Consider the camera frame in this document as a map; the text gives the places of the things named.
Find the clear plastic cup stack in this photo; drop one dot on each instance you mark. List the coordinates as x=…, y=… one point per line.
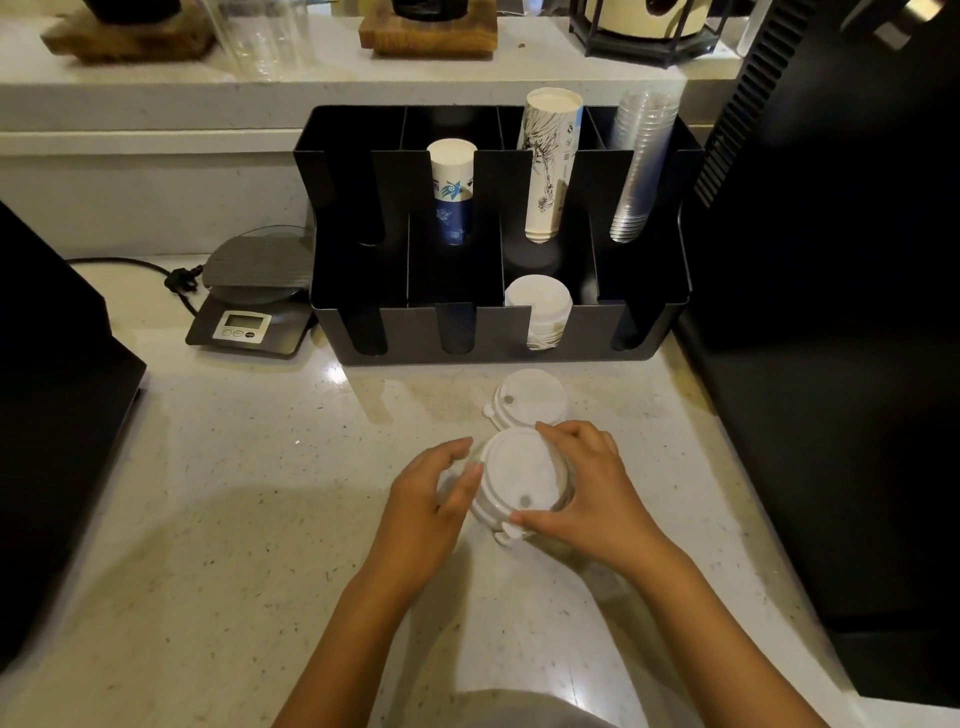
x=637, y=172

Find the square wooden base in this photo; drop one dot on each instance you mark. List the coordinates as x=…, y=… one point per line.
x=427, y=37

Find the blue print paper cup stack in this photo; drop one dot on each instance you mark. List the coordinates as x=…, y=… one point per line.
x=452, y=187

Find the tall sketch print cup stack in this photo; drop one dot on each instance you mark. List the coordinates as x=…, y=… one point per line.
x=551, y=157

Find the person's right middle finger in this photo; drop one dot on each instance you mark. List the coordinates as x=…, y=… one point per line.
x=610, y=444

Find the person's right thumb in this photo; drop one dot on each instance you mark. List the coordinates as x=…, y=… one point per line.
x=540, y=520

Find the person's left forearm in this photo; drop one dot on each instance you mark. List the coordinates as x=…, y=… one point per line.
x=352, y=660

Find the person's right hand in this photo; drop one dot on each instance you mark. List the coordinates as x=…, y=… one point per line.
x=600, y=510

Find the black cup organizer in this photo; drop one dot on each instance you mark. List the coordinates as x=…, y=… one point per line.
x=420, y=322

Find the black lantern stand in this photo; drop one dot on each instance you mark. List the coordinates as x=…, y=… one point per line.
x=645, y=41

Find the large black machine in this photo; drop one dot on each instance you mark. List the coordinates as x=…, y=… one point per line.
x=840, y=300

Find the person's right forearm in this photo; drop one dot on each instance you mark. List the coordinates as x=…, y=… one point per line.
x=712, y=645

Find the person's left hand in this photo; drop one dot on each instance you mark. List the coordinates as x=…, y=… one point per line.
x=412, y=517

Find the clear plastic cups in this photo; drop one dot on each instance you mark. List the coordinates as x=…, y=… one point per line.
x=259, y=37

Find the grey digital scale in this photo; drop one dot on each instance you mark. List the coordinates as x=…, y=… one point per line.
x=255, y=300

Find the rough wooden base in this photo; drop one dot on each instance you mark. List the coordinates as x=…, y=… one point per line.
x=127, y=41

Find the white cup lid stack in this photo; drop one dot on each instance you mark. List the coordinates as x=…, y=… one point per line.
x=517, y=472
x=538, y=307
x=529, y=397

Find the person's left thumb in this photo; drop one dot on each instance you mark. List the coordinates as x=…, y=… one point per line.
x=466, y=491

